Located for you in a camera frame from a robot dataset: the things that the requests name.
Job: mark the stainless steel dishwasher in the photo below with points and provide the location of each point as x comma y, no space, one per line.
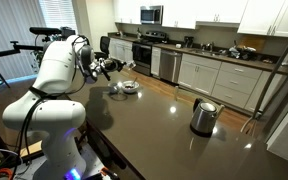
170,62

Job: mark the kitchen sink faucet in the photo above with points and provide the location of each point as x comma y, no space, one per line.
207,47

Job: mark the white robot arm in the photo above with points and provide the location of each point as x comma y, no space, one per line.
42,109

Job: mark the black and steel stove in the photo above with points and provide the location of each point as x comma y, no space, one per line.
142,50

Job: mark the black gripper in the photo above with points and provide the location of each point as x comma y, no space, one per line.
104,66

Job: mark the black coffee maker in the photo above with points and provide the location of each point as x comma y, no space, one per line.
188,41

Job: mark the white bowl with spoon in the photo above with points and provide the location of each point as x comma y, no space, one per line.
130,86

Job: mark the black office chair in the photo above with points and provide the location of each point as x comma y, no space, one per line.
104,48

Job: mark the stainless steel electric kettle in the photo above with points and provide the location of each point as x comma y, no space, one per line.
204,117

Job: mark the black camera on tripod arm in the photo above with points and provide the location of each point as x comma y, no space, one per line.
63,32

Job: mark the stainless steel microwave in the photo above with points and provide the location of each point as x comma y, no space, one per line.
151,14

